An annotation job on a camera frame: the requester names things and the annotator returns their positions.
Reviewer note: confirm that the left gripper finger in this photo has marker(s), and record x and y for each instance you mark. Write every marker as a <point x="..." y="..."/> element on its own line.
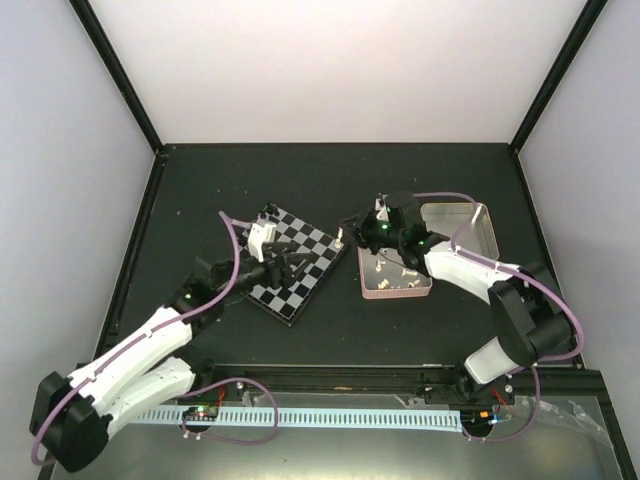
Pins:
<point x="300" y="268"/>
<point x="287" y="248"/>

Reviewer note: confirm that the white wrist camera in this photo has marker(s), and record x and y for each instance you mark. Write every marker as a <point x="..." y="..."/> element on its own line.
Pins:
<point x="260" y="233"/>
<point x="381" y="211"/>

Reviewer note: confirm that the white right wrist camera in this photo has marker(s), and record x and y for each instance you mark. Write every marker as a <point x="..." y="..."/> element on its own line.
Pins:
<point x="381" y="211"/>

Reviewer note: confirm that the black left frame post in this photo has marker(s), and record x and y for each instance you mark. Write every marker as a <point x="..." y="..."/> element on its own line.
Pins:
<point x="88" y="18"/>

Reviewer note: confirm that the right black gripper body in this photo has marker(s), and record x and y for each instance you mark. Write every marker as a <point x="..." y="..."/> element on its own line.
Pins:
<point x="375" y="235"/>

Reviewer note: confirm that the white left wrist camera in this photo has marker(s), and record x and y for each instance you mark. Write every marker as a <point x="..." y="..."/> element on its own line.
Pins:
<point x="260" y="233"/>

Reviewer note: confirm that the black mounting rail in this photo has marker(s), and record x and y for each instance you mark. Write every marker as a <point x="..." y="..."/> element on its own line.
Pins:
<point x="435" y="383"/>

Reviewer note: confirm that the black white chessboard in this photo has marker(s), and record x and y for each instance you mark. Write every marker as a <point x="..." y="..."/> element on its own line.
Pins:
<point x="287" y="304"/>

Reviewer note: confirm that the black right frame post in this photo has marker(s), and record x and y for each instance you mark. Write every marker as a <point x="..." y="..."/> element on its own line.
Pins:
<point x="570" y="48"/>

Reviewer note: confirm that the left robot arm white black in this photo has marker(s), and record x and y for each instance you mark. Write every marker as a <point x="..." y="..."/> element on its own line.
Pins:
<point x="75" y="416"/>

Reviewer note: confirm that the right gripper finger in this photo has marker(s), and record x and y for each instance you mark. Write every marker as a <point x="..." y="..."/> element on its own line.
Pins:
<point x="351" y="234"/>
<point x="353" y="221"/>

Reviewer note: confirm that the black frame post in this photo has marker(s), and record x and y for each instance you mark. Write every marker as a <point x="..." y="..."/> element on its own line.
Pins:
<point x="88" y="18"/>
<point x="570" y="48"/>

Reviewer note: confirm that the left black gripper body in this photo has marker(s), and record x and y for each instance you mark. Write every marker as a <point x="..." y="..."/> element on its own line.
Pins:
<point x="274" y="278"/>

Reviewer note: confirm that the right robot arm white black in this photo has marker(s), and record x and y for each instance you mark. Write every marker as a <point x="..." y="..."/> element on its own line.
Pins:
<point x="532" y="321"/>

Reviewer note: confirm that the light blue slotted cable duct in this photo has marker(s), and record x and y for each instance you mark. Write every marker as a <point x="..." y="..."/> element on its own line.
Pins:
<point x="327" y="418"/>

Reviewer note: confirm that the pink tin box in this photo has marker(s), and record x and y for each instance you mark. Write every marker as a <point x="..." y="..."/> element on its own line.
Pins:
<point x="383" y="277"/>

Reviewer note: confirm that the small circuit board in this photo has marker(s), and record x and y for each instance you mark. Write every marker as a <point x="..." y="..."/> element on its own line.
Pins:
<point x="200" y="413"/>

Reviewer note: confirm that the yellow tin lid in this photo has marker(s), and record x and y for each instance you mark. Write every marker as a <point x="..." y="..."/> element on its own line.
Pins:
<point x="477" y="234"/>

